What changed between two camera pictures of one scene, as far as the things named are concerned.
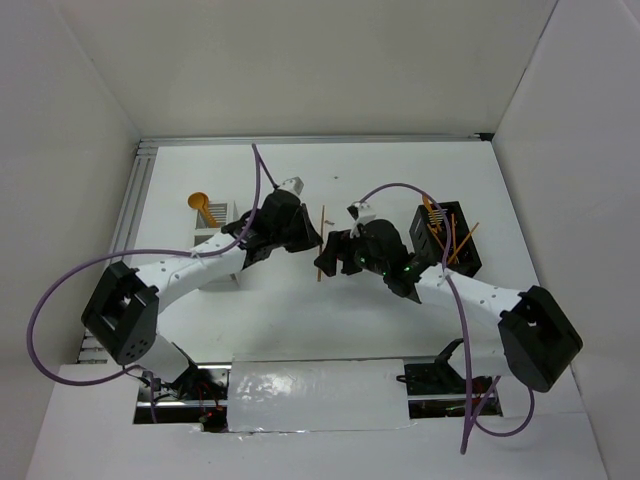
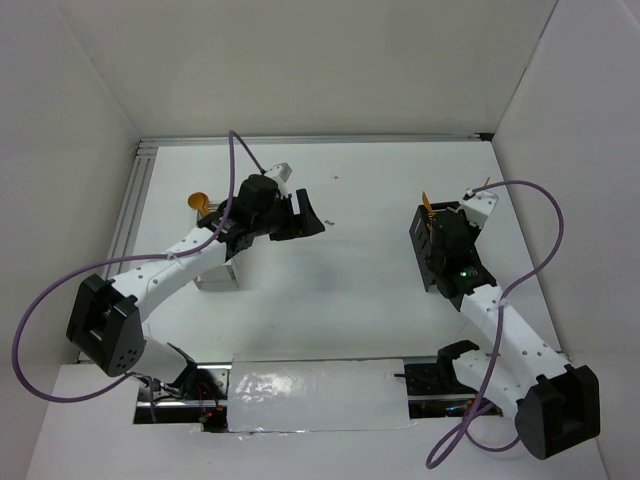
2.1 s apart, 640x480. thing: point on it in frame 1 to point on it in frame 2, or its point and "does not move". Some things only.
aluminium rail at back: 205,141 does not move
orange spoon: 199,200 does not move
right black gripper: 339,244 to 474,232
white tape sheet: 317,395 does not move
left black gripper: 310,238 to 300,225
